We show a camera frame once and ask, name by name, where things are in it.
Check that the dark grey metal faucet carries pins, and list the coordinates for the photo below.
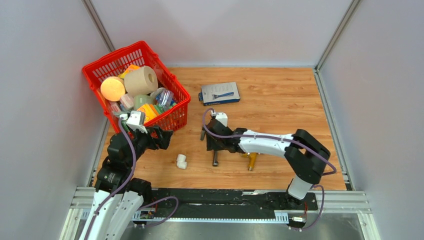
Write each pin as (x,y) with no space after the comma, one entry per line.
(215,159)

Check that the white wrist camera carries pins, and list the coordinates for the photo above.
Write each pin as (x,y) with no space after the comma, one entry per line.
(134,120)
(220,117)

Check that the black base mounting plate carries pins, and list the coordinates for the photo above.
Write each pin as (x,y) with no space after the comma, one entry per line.
(224,205)

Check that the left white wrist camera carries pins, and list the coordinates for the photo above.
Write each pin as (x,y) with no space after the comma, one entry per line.
(134,120)

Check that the brown toilet paper roll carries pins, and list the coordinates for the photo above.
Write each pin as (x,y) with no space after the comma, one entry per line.
(141,81)

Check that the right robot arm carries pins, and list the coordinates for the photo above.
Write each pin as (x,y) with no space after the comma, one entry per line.
(307,157)

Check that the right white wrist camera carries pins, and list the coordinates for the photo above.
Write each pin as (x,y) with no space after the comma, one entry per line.
(220,117)

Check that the grey blue razor box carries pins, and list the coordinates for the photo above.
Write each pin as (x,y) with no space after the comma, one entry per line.
(220,93)

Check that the orange round sponge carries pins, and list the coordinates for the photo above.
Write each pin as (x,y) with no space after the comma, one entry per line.
(112,88)

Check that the red plastic basket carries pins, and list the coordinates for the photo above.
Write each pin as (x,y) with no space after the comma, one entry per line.
(140,54)

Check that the yellow brass tap valve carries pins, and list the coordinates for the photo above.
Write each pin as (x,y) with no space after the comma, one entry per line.
(251,156)

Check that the white pvc elbow fitting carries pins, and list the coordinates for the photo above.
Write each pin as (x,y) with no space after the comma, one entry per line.
(181,162)

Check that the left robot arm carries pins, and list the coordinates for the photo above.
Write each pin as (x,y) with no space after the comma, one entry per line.
(118,194)

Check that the yellow orange snack packet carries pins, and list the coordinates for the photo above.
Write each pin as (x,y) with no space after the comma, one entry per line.
(149,111)

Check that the pale green soap bottle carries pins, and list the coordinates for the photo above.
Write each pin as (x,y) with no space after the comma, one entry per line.
(141,99)

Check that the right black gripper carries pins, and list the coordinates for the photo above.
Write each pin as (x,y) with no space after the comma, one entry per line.
(211,145)

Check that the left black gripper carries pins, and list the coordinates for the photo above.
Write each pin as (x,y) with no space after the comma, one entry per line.
(162,139)

